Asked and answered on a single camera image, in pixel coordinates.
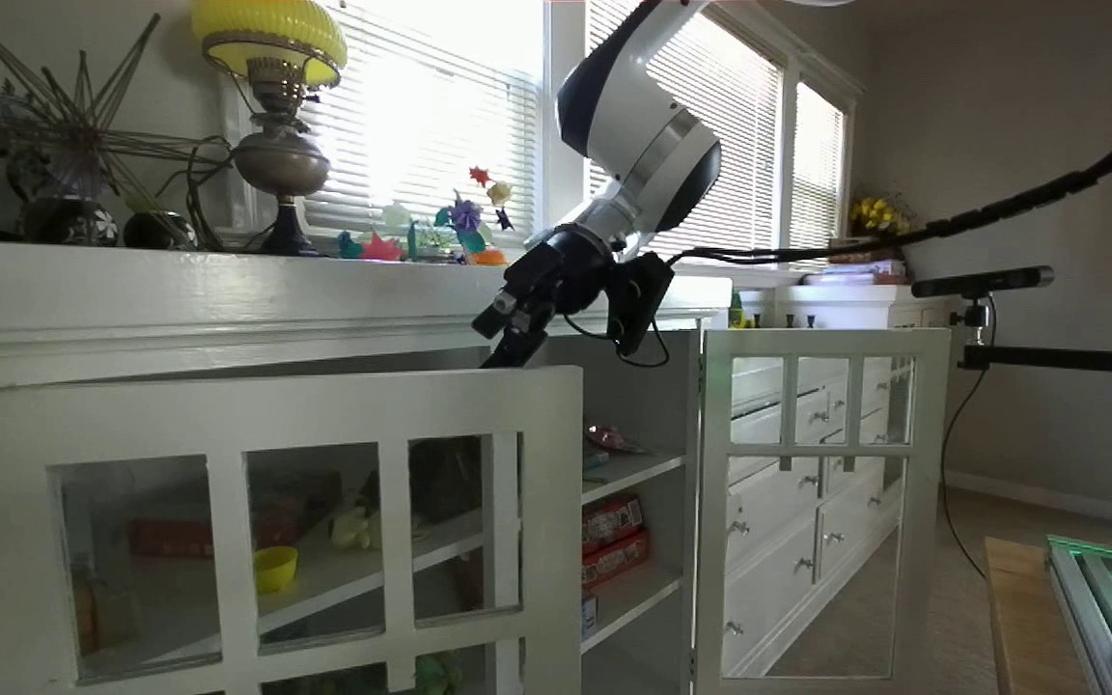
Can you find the colourful toy flower bouquet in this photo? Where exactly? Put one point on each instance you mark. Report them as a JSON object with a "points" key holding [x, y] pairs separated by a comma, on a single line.
{"points": [[469, 214]]}

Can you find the black stereo camera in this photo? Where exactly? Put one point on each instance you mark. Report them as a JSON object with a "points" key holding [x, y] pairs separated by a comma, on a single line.
{"points": [[984, 281]]}

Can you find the wooden board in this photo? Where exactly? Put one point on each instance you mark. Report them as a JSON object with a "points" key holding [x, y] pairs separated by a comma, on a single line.
{"points": [[1034, 619]]}

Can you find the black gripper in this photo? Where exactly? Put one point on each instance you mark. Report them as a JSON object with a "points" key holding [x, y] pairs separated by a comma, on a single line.
{"points": [[560, 272]]}

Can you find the white dresser with knobs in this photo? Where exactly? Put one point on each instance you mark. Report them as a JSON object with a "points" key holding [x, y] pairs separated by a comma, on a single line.
{"points": [[814, 514]]}

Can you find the dark round ornament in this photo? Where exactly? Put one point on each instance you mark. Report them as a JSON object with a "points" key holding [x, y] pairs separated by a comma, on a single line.
{"points": [[159, 229], [66, 221]]}

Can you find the white built-in cabinet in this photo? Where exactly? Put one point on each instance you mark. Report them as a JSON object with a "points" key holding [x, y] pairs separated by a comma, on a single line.
{"points": [[194, 294]]}

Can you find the pink plastic toy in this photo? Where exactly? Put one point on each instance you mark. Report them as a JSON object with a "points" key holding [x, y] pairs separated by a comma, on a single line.
{"points": [[381, 249]]}

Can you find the red game box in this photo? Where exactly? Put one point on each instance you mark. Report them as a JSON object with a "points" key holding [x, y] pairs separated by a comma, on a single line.
{"points": [[617, 568], [617, 519]]}

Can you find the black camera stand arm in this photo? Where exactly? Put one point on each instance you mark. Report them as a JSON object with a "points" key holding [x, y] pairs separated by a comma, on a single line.
{"points": [[1073, 361]]}

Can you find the metal robot base stand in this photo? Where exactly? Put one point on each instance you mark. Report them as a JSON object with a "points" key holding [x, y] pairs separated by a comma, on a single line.
{"points": [[1103, 593]]}

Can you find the white window blind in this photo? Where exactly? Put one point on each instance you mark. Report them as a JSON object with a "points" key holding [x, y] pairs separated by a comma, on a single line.
{"points": [[428, 118], [816, 169], [751, 128]]}

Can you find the yellow shade oil lamp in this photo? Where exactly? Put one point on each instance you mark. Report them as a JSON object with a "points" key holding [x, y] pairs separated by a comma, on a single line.
{"points": [[277, 142]]}

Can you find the white glass-pane cabinet door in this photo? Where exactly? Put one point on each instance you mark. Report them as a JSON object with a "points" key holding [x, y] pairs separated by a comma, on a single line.
{"points": [[558, 514], [714, 514]]}

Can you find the orange plastic toy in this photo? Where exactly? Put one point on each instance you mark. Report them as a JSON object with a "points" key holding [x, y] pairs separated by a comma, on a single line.
{"points": [[488, 258]]}

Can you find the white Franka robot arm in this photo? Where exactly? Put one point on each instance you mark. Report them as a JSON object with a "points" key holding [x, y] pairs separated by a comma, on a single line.
{"points": [[639, 128]]}

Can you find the clear box of green toys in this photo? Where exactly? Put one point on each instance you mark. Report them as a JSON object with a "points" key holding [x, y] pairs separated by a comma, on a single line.
{"points": [[441, 673]]}

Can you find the yellow flowers in pot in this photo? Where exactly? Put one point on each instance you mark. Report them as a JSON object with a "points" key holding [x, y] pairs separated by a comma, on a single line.
{"points": [[880, 227]]}

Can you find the metal starburst ornament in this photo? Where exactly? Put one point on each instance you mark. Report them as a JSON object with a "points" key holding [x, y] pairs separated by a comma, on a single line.
{"points": [[79, 118]]}

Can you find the brown-red box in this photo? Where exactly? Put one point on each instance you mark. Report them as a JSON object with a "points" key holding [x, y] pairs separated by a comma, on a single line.
{"points": [[170, 537]]}

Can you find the teal white plastic toy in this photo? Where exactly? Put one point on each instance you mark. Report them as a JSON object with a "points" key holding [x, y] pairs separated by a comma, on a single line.
{"points": [[428, 240]]}

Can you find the pale yellow toy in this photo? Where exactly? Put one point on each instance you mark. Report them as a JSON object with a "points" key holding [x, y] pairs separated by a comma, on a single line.
{"points": [[351, 526]]}

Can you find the small yellow cup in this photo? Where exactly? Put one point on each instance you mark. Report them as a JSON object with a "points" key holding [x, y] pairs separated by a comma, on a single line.
{"points": [[277, 568]]}

